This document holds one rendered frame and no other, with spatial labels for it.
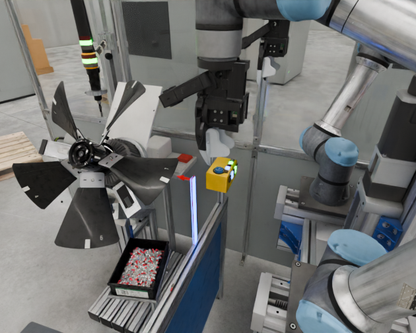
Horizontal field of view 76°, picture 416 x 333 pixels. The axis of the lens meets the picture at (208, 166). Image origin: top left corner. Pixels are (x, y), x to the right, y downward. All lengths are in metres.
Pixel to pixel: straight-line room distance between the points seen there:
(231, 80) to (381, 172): 0.51
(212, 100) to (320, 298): 0.40
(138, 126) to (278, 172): 0.85
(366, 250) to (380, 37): 0.41
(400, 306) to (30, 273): 2.33
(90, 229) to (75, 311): 1.09
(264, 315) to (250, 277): 1.30
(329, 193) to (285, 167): 0.55
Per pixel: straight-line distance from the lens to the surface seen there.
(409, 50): 0.48
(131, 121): 1.37
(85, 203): 1.12
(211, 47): 0.44
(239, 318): 1.96
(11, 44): 6.80
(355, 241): 0.68
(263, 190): 1.74
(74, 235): 1.13
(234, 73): 0.46
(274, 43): 0.93
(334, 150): 1.05
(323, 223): 1.20
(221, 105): 0.46
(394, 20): 0.48
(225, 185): 1.17
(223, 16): 0.44
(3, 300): 2.43
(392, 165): 0.82
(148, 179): 0.98
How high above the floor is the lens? 1.71
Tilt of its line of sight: 32 degrees down
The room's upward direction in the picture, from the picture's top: straight up
